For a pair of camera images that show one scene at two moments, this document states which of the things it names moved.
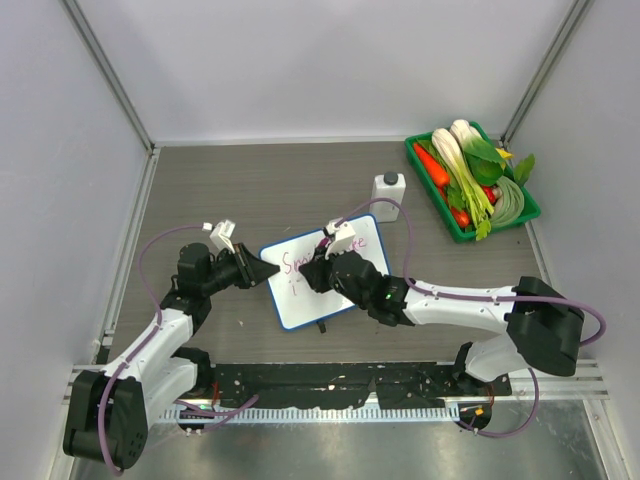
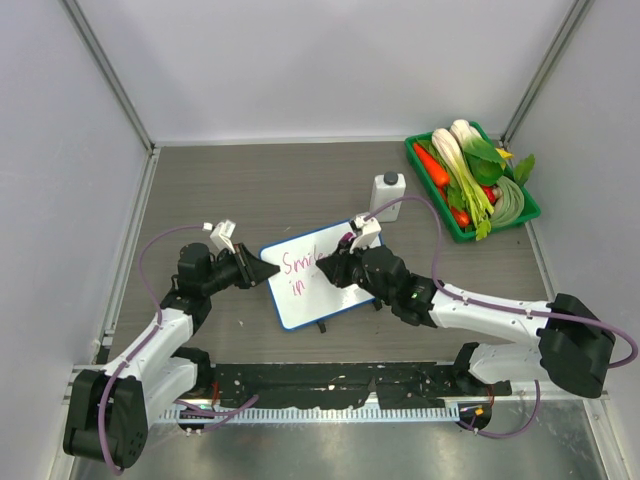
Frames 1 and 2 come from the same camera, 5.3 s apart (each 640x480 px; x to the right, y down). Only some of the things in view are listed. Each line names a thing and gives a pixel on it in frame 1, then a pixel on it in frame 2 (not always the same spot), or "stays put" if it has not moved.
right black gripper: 315,271 -> 336,266
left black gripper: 259,269 stays put
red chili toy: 461,217 stays put
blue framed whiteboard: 295,301 stays put
